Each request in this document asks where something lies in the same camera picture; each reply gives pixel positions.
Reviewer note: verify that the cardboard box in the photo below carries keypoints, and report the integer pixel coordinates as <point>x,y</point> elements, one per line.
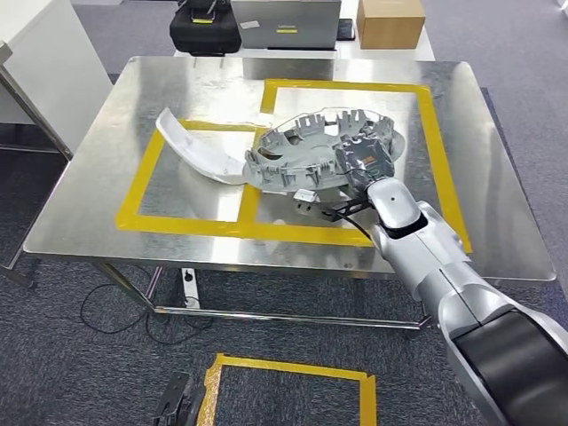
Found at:
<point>390,26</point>

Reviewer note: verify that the white power strip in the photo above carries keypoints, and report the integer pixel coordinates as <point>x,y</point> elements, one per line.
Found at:
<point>190,288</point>

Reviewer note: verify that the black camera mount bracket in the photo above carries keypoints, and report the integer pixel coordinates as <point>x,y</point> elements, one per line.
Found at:
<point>342,209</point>

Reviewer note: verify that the black phone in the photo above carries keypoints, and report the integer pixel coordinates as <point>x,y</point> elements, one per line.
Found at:
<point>345,29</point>

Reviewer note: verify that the black carrying case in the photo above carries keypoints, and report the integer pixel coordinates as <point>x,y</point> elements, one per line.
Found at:
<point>204,35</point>

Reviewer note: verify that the stainless steel workbench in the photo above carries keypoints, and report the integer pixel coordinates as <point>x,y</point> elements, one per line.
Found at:
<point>88,206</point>

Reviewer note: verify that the yellow tape on workbench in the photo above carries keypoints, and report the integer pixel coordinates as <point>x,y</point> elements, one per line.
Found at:
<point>177,226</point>

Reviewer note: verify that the grey side table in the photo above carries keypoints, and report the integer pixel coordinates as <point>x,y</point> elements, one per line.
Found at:
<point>4,53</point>

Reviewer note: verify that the white car mirror cover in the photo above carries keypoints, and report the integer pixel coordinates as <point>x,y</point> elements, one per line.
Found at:
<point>195,150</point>

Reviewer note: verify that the yellow floor tape outline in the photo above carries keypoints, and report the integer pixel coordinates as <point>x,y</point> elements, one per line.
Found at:
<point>288,367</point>

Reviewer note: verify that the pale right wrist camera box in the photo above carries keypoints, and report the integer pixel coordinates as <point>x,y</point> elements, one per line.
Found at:
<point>305,196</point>

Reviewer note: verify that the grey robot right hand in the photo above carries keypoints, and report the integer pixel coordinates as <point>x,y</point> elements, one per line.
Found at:
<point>363,161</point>

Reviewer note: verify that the grey plastic wheel hubcap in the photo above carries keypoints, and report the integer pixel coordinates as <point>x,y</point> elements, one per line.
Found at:
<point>288,159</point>

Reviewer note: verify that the grey laptop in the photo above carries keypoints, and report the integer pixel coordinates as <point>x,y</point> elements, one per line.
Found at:
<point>284,23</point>

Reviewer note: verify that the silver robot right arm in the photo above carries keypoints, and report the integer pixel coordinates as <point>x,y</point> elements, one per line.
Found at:
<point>443,258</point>

